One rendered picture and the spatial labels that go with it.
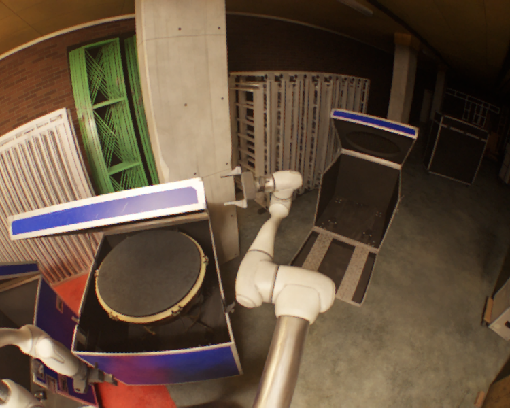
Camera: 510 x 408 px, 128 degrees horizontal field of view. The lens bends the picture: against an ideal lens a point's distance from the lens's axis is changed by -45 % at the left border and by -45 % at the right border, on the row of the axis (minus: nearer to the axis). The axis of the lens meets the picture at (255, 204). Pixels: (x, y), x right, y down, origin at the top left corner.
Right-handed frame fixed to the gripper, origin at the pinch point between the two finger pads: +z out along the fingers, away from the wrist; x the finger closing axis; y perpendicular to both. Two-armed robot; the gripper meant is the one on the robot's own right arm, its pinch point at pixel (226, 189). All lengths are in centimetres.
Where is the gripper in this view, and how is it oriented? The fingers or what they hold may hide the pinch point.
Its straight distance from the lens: 108.5
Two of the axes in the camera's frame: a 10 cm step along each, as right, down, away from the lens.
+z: -9.7, 1.6, -2.0
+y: -1.9, 0.7, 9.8
